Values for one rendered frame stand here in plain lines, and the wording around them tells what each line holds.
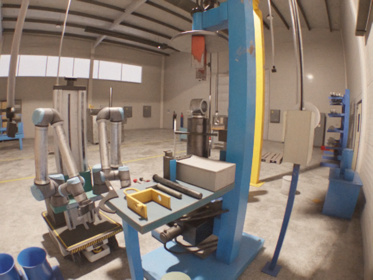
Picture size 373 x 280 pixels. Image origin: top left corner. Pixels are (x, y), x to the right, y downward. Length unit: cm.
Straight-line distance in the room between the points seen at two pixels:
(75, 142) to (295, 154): 197
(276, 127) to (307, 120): 1105
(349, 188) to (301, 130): 206
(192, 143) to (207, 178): 66
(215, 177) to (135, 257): 66
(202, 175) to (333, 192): 259
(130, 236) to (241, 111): 112
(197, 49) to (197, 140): 80
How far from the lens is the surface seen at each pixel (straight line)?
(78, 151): 208
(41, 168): 165
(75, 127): 204
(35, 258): 212
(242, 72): 152
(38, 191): 168
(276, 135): 1258
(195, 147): 177
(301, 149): 153
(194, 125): 175
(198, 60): 166
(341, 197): 345
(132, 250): 114
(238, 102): 150
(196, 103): 178
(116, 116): 183
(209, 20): 191
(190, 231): 171
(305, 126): 152
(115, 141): 189
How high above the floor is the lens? 152
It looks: 8 degrees down
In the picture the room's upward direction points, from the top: 1 degrees clockwise
